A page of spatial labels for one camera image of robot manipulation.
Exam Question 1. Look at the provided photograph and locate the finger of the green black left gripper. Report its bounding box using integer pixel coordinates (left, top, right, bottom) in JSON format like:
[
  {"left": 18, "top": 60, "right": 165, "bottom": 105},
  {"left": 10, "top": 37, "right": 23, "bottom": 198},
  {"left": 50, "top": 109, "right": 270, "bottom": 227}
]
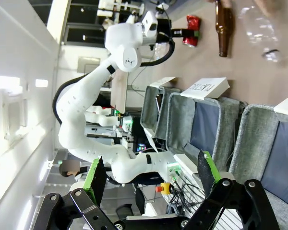
[{"left": 35, "top": 155, "right": 125, "bottom": 230}]

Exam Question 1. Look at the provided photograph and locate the green black right gripper finger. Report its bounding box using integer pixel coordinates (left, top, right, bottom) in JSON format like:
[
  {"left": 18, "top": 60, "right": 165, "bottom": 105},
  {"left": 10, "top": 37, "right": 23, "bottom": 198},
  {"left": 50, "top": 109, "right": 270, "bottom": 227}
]
[{"left": 182, "top": 150, "right": 288, "bottom": 230}]

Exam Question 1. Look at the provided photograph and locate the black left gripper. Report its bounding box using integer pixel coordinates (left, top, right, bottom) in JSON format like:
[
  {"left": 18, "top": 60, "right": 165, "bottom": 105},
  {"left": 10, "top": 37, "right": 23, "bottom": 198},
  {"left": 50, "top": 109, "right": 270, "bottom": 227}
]
[{"left": 156, "top": 18, "right": 200, "bottom": 45}]

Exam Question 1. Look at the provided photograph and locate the crushed red can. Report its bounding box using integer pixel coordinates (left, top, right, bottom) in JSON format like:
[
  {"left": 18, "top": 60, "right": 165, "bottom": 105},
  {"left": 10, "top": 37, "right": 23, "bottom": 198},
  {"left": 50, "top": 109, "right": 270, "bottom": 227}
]
[{"left": 182, "top": 14, "right": 202, "bottom": 48}]

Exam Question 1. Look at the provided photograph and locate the brown glass bottle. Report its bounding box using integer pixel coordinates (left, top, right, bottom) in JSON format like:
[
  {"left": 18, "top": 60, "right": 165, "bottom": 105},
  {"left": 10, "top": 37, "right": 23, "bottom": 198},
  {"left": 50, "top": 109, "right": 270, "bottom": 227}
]
[{"left": 215, "top": 0, "right": 235, "bottom": 58}]

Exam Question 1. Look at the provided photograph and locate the clear plastic bottle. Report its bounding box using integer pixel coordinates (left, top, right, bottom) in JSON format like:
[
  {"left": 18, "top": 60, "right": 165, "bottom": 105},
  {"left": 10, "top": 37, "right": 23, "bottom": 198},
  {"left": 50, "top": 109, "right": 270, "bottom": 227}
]
[{"left": 237, "top": 4, "right": 288, "bottom": 64}]

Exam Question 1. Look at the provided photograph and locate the white arm base control box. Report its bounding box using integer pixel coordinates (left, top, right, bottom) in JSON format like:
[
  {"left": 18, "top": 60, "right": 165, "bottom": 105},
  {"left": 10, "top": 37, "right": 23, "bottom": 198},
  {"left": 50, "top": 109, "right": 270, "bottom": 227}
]
[{"left": 167, "top": 161, "right": 183, "bottom": 183}]

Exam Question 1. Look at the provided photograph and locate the grey fabric basket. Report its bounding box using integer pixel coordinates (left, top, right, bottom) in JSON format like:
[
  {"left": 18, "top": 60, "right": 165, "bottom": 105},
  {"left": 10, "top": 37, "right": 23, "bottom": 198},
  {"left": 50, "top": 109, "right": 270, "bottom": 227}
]
[
  {"left": 140, "top": 83, "right": 183, "bottom": 144},
  {"left": 165, "top": 92, "right": 245, "bottom": 173},
  {"left": 229, "top": 103, "right": 288, "bottom": 230}
]

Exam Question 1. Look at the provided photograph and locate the person's hand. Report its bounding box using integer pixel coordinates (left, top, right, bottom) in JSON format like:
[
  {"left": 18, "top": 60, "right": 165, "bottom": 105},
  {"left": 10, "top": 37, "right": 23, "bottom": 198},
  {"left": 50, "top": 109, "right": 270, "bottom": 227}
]
[
  {"left": 253, "top": 0, "right": 282, "bottom": 17},
  {"left": 206, "top": 0, "right": 232, "bottom": 8}
]

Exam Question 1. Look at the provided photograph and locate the seated background person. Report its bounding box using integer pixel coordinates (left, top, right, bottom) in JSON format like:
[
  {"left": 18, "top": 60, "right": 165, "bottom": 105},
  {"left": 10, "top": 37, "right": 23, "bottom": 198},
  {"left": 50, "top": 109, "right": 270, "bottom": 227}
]
[{"left": 59, "top": 160, "right": 89, "bottom": 183}]

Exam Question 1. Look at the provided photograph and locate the black office chair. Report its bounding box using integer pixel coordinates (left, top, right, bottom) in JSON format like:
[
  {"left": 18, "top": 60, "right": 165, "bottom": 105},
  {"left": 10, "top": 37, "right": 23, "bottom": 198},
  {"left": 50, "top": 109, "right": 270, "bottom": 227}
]
[{"left": 116, "top": 203, "right": 135, "bottom": 218}]

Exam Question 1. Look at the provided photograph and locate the yellow emergency stop button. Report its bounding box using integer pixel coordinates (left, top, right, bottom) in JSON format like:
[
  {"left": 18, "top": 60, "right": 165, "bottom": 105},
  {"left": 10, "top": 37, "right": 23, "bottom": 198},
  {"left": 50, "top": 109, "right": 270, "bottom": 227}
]
[{"left": 156, "top": 182, "right": 172, "bottom": 195}]

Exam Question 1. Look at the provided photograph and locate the white plastic label card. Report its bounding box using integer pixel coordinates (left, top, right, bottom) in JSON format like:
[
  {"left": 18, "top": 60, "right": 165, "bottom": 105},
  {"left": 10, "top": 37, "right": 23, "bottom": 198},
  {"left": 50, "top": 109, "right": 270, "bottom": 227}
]
[{"left": 180, "top": 78, "right": 230, "bottom": 100}]

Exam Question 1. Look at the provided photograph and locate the light wooden board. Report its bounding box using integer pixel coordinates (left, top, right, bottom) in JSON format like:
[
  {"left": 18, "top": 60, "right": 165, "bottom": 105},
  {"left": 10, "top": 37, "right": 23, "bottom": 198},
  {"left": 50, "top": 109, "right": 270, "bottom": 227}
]
[{"left": 110, "top": 69, "right": 129, "bottom": 111}]

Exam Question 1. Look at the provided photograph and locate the black corrugated cable hose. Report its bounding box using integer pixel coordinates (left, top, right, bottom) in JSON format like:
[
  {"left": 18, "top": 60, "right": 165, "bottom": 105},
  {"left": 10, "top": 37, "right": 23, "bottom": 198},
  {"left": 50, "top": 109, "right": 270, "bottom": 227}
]
[{"left": 52, "top": 39, "right": 176, "bottom": 127}]

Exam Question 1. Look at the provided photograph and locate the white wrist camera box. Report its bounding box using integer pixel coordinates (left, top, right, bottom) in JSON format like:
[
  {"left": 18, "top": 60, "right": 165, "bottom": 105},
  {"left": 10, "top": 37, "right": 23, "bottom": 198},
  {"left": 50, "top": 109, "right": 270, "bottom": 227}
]
[{"left": 141, "top": 11, "right": 158, "bottom": 38}]

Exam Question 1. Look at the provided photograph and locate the black cable bundle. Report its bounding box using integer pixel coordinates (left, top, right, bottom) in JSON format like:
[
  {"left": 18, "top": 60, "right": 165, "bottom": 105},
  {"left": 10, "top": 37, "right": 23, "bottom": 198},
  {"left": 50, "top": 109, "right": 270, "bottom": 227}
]
[{"left": 167, "top": 177, "right": 202, "bottom": 216}]

